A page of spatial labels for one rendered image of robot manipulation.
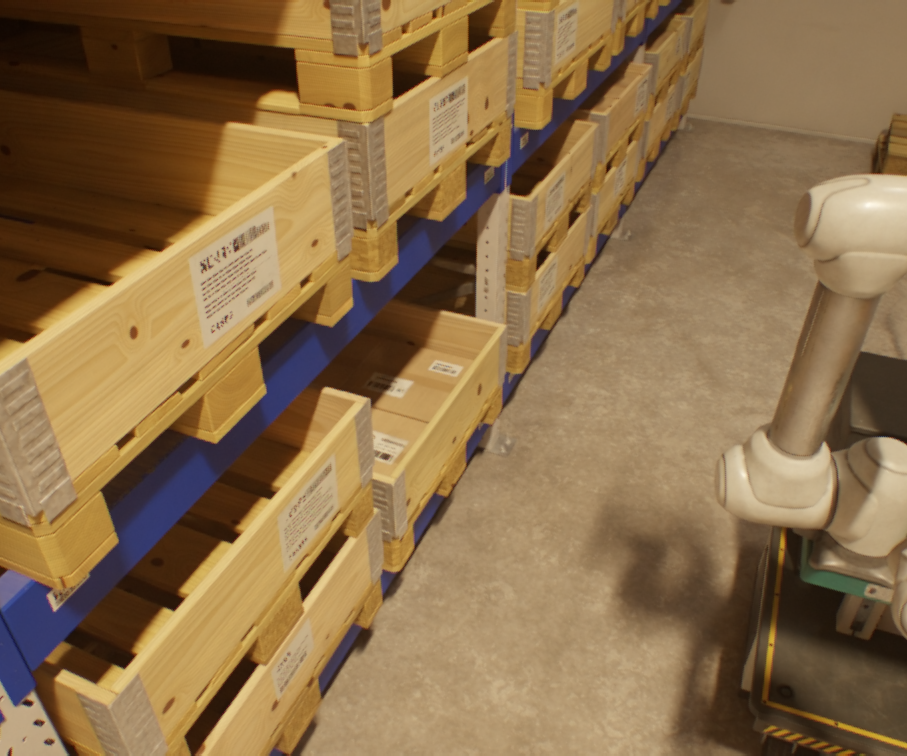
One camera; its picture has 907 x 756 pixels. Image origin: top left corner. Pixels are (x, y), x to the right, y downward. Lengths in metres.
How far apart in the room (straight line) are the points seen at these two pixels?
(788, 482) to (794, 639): 0.68
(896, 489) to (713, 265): 2.88
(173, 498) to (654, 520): 1.88
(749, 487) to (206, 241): 1.10
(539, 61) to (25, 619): 1.96
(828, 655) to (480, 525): 1.16
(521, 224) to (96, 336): 1.83
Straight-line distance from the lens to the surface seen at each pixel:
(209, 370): 1.30
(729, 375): 3.67
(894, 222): 1.37
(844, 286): 1.42
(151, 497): 1.37
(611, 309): 3.99
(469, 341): 2.72
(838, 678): 2.25
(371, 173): 1.63
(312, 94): 1.64
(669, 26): 5.23
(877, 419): 2.14
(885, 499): 1.77
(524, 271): 2.79
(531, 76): 2.56
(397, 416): 2.48
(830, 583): 1.93
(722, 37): 6.53
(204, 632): 1.50
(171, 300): 1.19
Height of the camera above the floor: 2.03
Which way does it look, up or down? 36 degrees down
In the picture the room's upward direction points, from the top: straight up
